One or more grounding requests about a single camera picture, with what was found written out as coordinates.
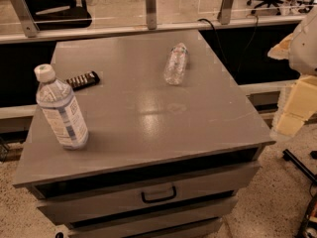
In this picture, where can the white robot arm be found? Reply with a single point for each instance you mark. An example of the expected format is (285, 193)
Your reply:
(297, 102)

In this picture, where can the clear plastic bottle lying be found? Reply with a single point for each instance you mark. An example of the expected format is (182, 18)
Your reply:
(176, 64)

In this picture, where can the blue label plastic bottle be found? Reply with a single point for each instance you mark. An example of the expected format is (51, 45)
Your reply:
(61, 109)

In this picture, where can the grey drawer cabinet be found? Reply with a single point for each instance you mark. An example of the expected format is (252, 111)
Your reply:
(203, 136)

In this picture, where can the black remote control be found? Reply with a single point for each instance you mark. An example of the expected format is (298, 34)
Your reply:
(85, 80)

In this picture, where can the black stand leg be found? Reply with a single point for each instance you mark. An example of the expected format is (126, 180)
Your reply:
(288, 156)

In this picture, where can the black office chair left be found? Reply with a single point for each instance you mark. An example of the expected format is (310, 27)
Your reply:
(59, 14)

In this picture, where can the black drawer handle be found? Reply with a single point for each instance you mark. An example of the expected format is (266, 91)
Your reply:
(156, 196)

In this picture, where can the metal railing post right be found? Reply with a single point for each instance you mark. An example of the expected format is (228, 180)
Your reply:
(224, 15)

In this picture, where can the metal railing post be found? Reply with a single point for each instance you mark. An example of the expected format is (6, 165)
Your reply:
(224, 15)
(151, 14)
(29, 27)

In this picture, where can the metal railing post middle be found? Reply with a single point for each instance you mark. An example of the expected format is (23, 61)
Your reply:
(151, 14)

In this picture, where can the metal railing post left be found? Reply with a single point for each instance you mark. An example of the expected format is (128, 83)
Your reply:
(29, 27)

